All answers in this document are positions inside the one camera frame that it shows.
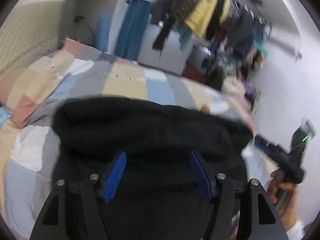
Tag white air conditioner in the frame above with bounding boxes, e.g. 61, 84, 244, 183
270, 33, 303, 61

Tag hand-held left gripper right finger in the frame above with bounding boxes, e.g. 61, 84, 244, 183
189, 150, 288, 240

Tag brown houndstooth hanging coat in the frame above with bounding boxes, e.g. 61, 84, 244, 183
152, 0, 198, 51

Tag patchwork bedspread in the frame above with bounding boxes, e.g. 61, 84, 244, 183
0, 37, 259, 240

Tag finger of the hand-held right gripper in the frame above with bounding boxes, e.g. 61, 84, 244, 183
254, 134, 292, 167

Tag cream quilted headboard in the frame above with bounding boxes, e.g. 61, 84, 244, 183
0, 0, 66, 73

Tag yellow hanging jacket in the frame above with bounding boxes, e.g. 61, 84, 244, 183
186, 0, 233, 38

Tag black charger with cable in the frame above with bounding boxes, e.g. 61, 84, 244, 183
74, 15, 97, 48

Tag black puffer jacket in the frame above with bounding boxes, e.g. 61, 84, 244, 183
51, 97, 256, 240

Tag blue curtain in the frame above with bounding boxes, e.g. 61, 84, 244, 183
116, 0, 151, 61

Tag dark denim hanging jacket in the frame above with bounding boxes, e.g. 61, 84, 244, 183
225, 9, 256, 58

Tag cream plush blanket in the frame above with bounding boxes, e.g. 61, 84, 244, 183
222, 77, 247, 97

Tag blue foam board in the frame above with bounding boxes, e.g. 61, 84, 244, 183
96, 14, 113, 53

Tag teal hanging garment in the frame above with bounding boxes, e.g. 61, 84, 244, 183
178, 27, 196, 51

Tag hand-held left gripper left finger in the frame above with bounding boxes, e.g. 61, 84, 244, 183
29, 151, 127, 240

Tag silver suitcase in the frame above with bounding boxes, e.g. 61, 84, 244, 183
200, 47, 227, 91

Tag person's right hand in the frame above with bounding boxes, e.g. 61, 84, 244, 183
267, 169, 300, 218

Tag white paper roll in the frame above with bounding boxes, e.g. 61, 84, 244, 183
200, 105, 228, 117

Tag person's right forearm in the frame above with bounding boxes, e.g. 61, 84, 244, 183
280, 185, 307, 240

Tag black hanging garment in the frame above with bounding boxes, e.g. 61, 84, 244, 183
206, 0, 226, 42

